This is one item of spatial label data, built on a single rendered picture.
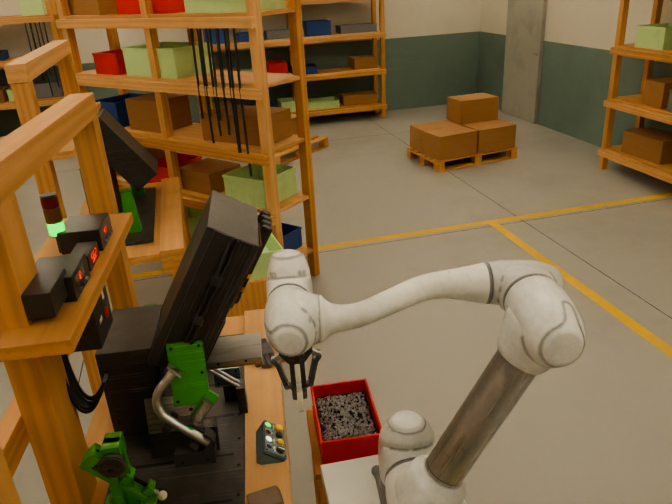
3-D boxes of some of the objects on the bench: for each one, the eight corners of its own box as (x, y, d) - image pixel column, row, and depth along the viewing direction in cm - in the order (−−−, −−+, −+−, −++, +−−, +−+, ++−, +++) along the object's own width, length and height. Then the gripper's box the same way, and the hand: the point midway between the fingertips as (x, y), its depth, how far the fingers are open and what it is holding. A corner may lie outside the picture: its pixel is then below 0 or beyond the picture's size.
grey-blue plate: (243, 396, 226) (239, 364, 220) (243, 399, 224) (239, 368, 219) (217, 399, 225) (212, 368, 219) (217, 403, 223) (212, 371, 218)
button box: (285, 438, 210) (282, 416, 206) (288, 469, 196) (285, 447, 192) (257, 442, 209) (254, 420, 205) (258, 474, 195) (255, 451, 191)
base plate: (244, 336, 268) (244, 332, 267) (245, 547, 168) (244, 542, 167) (147, 348, 263) (146, 344, 263) (88, 571, 164) (86, 566, 163)
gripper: (267, 342, 145) (276, 421, 155) (321, 335, 147) (327, 414, 157) (266, 326, 152) (275, 403, 162) (318, 320, 154) (324, 396, 163)
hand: (300, 398), depth 158 cm, fingers closed
